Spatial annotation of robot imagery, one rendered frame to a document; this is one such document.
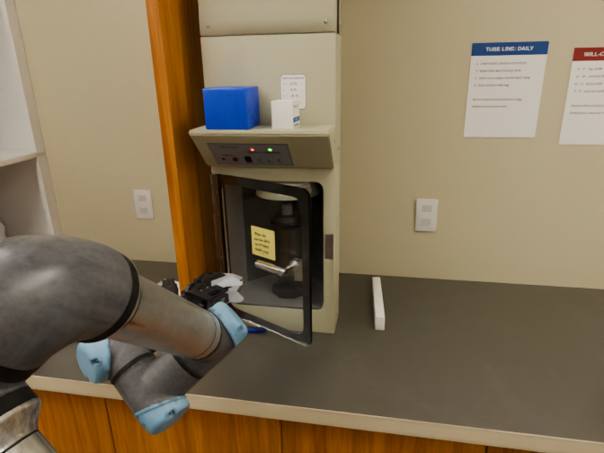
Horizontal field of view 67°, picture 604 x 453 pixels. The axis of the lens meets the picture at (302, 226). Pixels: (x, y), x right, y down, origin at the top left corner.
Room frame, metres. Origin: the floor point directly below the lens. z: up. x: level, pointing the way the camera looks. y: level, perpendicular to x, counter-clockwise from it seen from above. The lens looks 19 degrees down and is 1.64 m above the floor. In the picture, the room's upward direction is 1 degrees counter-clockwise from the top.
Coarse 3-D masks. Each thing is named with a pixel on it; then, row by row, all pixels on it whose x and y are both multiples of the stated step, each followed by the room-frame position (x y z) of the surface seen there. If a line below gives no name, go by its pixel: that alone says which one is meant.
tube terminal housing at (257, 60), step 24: (216, 48) 1.14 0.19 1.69; (240, 48) 1.13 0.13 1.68; (264, 48) 1.12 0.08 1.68; (288, 48) 1.11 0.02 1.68; (312, 48) 1.10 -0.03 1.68; (336, 48) 1.10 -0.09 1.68; (216, 72) 1.14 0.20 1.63; (240, 72) 1.13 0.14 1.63; (264, 72) 1.12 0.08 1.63; (288, 72) 1.11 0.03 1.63; (312, 72) 1.10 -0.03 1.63; (336, 72) 1.10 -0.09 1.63; (264, 96) 1.12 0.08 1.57; (312, 96) 1.10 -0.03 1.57; (336, 96) 1.11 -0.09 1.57; (264, 120) 1.12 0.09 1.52; (312, 120) 1.10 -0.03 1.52; (336, 120) 1.11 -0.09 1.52; (336, 144) 1.11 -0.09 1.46; (216, 168) 1.15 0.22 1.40; (240, 168) 1.13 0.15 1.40; (264, 168) 1.12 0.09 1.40; (288, 168) 1.11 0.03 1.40; (312, 168) 1.10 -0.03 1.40; (336, 168) 1.11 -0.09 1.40; (336, 192) 1.12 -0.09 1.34; (336, 216) 1.12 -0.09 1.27; (336, 240) 1.13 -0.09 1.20; (336, 264) 1.13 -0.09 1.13; (336, 288) 1.13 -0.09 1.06; (312, 312) 1.10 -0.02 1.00; (336, 312) 1.14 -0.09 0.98
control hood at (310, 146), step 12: (192, 132) 1.03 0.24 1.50; (204, 132) 1.03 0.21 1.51; (216, 132) 1.02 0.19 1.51; (228, 132) 1.02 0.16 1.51; (240, 132) 1.01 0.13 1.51; (252, 132) 1.01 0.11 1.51; (264, 132) 1.00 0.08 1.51; (276, 132) 1.00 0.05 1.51; (288, 132) 0.99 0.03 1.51; (300, 132) 0.99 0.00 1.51; (312, 132) 0.98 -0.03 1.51; (324, 132) 0.98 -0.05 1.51; (204, 144) 1.06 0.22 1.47; (288, 144) 1.01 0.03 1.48; (300, 144) 1.01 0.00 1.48; (312, 144) 1.00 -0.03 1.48; (324, 144) 1.00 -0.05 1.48; (204, 156) 1.09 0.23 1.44; (300, 156) 1.04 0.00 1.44; (312, 156) 1.04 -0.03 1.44; (324, 156) 1.03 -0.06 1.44
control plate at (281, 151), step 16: (208, 144) 1.05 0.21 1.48; (224, 144) 1.04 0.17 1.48; (240, 144) 1.04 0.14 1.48; (256, 144) 1.03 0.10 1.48; (272, 144) 1.02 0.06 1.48; (224, 160) 1.09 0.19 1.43; (240, 160) 1.08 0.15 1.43; (256, 160) 1.08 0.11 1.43; (272, 160) 1.07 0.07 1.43; (288, 160) 1.06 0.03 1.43
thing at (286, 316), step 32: (224, 192) 1.11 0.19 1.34; (256, 192) 1.04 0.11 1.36; (288, 192) 0.98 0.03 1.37; (224, 224) 1.12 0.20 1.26; (256, 224) 1.04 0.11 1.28; (288, 224) 0.98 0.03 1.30; (224, 256) 1.12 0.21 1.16; (256, 256) 1.05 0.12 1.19; (288, 256) 0.99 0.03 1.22; (256, 288) 1.05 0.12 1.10; (288, 288) 0.99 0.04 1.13; (256, 320) 1.06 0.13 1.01; (288, 320) 0.99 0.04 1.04
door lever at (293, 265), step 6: (258, 264) 0.98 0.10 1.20; (264, 264) 0.97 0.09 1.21; (270, 264) 0.96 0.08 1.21; (294, 264) 0.97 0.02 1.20; (264, 270) 0.97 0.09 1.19; (270, 270) 0.95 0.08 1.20; (276, 270) 0.94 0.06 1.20; (282, 270) 0.93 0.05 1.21; (288, 270) 0.95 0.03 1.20; (294, 270) 0.97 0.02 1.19
